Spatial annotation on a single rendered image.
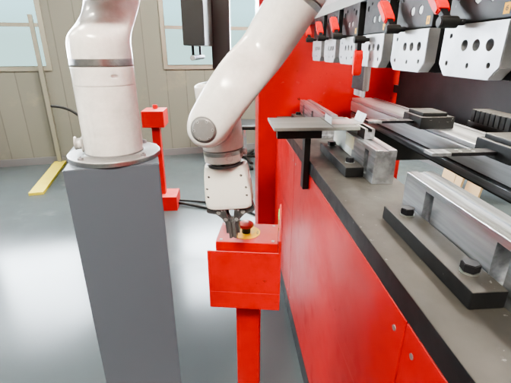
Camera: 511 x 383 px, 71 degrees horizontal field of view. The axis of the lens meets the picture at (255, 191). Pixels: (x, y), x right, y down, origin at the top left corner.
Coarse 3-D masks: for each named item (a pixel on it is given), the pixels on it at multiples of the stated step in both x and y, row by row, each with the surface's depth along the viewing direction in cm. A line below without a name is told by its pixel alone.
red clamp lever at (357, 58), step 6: (354, 36) 92; (360, 36) 92; (354, 42) 92; (360, 42) 92; (360, 48) 93; (354, 54) 93; (360, 54) 93; (354, 60) 94; (360, 60) 93; (354, 66) 94; (360, 66) 94; (354, 72) 95; (360, 72) 95
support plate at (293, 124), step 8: (272, 120) 118; (280, 120) 118; (288, 120) 118; (296, 120) 118; (304, 120) 118; (312, 120) 118; (320, 120) 118; (272, 128) 110; (280, 128) 106; (288, 128) 106; (296, 128) 106; (304, 128) 107; (312, 128) 107; (320, 128) 107; (328, 128) 107; (336, 128) 107; (344, 128) 107; (352, 128) 108
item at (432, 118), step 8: (408, 112) 118; (416, 112) 115; (424, 112) 111; (432, 112) 111; (440, 112) 112; (368, 120) 115; (376, 120) 115; (384, 120) 115; (392, 120) 115; (400, 120) 115; (408, 120) 115; (416, 120) 113; (424, 120) 111; (432, 120) 111; (440, 120) 111; (448, 120) 111; (424, 128) 112; (432, 128) 112; (440, 128) 112; (448, 128) 112
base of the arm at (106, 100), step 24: (72, 72) 68; (96, 72) 66; (120, 72) 69; (96, 96) 68; (120, 96) 70; (96, 120) 70; (120, 120) 71; (96, 144) 72; (120, 144) 72; (144, 144) 83
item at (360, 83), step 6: (366, 72) 106; (354, 78) 114; (360, 78) 108; (366, 78) 106; (354, 84) 114; (360, 84) 109; (366, 84) 107; (354, 90) 116; (360, 90) 111; (366, 90) 108; (360, 96) 111
